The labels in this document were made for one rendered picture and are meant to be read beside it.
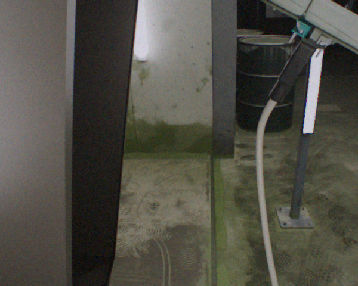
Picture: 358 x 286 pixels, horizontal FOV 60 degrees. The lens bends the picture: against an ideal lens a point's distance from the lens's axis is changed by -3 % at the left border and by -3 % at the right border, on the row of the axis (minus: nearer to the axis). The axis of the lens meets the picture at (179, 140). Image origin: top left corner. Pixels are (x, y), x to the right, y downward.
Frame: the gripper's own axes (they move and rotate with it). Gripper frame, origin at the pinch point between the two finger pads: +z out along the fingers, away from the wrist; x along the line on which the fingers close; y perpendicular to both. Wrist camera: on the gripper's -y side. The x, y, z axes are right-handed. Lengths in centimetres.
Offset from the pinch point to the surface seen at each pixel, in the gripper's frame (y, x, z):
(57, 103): 2.6, 16.1, 43.3
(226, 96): 124, 27, -151
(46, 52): -1.4, 18.3, 42.6
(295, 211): 124, -53, -87
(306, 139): 81, -30, -95
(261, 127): 23.7, -2.0, -0.2
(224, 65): 104, 40, -154
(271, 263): 50, -24, 10
